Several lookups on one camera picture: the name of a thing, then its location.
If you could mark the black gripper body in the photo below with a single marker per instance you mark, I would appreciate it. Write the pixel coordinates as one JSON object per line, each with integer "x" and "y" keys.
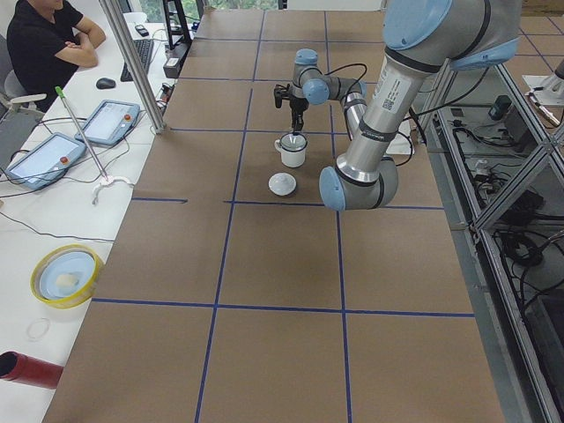
{"x": 297, "y": 105}

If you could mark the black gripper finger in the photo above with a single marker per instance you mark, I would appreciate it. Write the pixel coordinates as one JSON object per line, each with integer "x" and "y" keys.
{"x": 295, "y": 120}
{"x": 300, "y": 122}

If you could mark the clear plastic funnel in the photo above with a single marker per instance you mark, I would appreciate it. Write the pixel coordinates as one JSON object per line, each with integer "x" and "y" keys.
{"x": 293, "y": 142}

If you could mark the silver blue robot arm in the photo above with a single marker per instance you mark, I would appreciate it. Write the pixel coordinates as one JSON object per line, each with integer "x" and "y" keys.
{"x": 419, "y": 37}

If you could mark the white enamel cup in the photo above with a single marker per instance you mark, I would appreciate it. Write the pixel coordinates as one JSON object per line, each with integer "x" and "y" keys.
{"x": 291, "y": 159}

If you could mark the white round lid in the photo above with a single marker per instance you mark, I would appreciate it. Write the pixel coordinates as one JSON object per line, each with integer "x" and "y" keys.
{"x": 282, "y": 184}

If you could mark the black handheld device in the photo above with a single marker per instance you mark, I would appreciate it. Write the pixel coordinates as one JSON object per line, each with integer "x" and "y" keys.
{"x": 141, "y": 30}

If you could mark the blue teach pendant far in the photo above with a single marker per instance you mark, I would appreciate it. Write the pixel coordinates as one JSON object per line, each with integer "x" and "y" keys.
{"x": 110, "y": 122}

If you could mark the blue teach pendant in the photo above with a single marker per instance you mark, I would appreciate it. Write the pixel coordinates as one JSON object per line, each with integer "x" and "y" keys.
{"x": 110, "y": 122}
{"x": 46, "y": 162}

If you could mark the black computer mouse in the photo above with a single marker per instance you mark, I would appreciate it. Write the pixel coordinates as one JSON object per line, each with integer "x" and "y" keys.
{"x": 105, "y": 83}

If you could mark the white curved plastic piece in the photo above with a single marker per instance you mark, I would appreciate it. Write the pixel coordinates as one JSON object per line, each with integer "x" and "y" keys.
{"x": 106, "y": 182}

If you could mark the metal rod green tip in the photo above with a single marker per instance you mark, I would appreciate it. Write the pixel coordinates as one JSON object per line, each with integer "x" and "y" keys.
{"x": 60, "y": 94}

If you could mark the blue teach pendant near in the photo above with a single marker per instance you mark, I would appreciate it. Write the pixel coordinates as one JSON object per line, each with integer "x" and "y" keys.
{"x": 46, "y": 162}

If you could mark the person in black shirt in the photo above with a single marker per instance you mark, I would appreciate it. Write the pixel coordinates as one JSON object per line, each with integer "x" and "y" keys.
{"x": 48, "y": 41}

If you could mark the grey office chair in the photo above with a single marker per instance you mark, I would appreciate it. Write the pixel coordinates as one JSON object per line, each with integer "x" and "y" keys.
{"x": 18, "y": 119}

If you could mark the red cylinder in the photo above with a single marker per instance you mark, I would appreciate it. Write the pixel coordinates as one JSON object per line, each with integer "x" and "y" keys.
{"x": 20, "y": 368}

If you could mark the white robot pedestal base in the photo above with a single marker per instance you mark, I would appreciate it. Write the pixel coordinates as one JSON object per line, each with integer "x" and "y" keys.
{"x": 401, "y": 144}

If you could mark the aluminium frame post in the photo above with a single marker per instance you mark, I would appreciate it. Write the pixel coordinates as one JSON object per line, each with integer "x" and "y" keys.
{"x": 124, "y": 40}

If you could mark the aluminium side frame rack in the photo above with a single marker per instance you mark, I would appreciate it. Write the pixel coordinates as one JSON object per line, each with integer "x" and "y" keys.
{"x": 502, "y": 139}

